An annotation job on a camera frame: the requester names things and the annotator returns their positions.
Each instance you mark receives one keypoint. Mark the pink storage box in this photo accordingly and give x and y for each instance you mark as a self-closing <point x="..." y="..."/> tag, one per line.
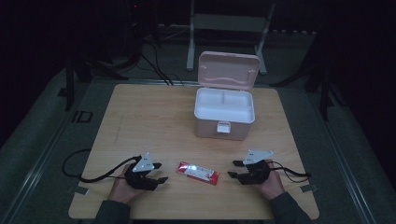
<point x="229" y="70"/>

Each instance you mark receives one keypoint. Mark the white tray insert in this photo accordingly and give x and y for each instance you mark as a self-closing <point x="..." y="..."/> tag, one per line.
<point x="224" y="107"/>

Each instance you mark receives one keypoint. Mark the person's right hand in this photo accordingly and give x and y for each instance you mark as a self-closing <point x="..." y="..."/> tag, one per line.
<point x="274" y="186"/>

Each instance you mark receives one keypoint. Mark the person's left hand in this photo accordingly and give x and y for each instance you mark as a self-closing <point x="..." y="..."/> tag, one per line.
<point x="123" y="189"/>

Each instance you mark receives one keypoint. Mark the grey tape piece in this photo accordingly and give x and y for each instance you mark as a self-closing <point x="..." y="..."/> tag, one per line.
<point x="308" y="188"/>
<point x="81" y="190"/>

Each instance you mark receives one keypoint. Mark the red and white snack packet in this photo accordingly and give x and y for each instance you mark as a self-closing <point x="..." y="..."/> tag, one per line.
<point x="199" y="173"/>

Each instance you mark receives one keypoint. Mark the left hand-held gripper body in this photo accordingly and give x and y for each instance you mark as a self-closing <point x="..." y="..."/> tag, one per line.
<point x="144" y="163"/>

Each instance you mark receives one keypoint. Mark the white metal stand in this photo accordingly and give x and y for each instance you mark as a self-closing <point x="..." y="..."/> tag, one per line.
<point x="229" y="22"/>

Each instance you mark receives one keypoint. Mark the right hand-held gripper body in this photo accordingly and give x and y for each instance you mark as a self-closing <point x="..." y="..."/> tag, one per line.
<point x="257" y="169"/>

